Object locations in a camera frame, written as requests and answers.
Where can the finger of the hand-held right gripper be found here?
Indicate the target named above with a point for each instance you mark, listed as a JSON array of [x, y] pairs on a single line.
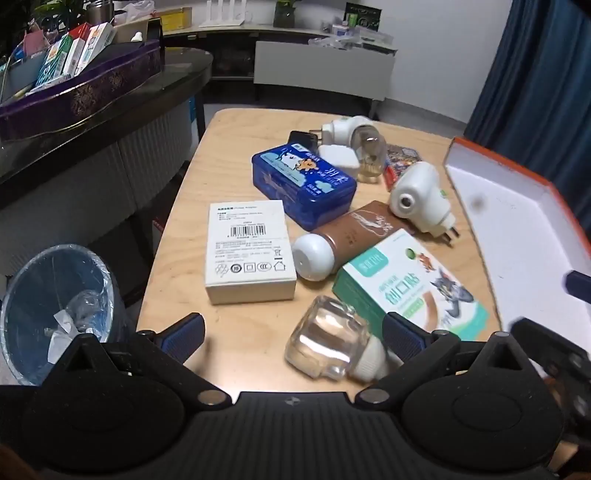
[[549, 350], [579, 280]]

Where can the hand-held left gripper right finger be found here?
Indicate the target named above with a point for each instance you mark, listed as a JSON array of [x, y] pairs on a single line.
[[402, 335]]

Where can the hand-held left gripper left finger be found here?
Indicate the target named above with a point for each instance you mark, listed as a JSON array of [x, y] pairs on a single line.
[[184, 333]]

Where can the green white bandage box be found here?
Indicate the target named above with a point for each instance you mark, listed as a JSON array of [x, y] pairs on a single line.
[[406, 286]]

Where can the clear glass bottle white cap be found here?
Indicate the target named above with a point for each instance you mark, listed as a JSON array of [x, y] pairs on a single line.
[[323, 337]]

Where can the orange white cardboard box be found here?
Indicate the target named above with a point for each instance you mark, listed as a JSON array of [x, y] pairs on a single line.
[[508, 230]]

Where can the white adapter box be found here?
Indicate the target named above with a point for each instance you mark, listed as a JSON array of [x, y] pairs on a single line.
[[249, 249]]

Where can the brown tube white cap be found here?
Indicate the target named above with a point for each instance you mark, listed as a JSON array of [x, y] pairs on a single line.
[[351, 230]]

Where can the dark red playing card box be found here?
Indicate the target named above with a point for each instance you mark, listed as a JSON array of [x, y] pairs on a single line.
[[402, 157]]

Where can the blue tin box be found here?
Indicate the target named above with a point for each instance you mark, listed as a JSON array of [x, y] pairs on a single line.
[[300, 184]]

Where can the white charger cube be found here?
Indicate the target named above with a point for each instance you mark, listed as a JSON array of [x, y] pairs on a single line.
[[337, 157]]

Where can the white plug-in repeller with bottle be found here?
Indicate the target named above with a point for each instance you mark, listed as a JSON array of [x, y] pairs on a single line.
[[344, 129]]

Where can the black charger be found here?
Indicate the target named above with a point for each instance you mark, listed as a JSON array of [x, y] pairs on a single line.
[[299, 138]]

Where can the blue trash bin plastic liner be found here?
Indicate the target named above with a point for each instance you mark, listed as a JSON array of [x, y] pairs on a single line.
[[46, 286]]

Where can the black curved desk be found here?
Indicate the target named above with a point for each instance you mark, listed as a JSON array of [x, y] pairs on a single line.
[[115, 152]]

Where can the blue curtain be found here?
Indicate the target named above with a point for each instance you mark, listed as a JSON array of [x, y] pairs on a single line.
[[531, 92]]

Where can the blue plastic bag pile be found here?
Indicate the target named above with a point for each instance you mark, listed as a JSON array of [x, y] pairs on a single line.
[[192, 115]]

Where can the purple patterned box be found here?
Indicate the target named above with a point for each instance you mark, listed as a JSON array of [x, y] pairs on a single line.
[[92, 97]]

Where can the white media console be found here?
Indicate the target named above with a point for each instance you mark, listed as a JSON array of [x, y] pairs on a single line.
[[323, 69]]

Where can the clear plastic packaging pile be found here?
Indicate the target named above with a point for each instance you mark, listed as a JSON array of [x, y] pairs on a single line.
[[355, 39]]

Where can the group of medicine boxes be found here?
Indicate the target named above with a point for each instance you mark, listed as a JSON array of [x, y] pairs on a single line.
[[69, 55]]

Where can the yellow cardboard box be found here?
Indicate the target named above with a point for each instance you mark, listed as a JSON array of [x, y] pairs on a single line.
[[178, 18]]

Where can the black green box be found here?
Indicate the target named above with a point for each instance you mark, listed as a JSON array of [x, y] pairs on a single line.
[[362, 16]]

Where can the white router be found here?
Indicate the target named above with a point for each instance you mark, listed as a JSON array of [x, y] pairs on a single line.
[[226, 14]]

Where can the white plastic bag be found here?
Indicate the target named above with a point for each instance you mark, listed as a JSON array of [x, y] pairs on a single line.
[[138, 8]]

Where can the steel tumbler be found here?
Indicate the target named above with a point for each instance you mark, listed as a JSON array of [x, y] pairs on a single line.
[[99, 11]]

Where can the green plant in glass vase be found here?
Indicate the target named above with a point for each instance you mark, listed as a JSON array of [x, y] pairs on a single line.
[[286, 14]]

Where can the leafy green plant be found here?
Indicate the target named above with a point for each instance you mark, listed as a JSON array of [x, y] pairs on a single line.
[[60, 9]]

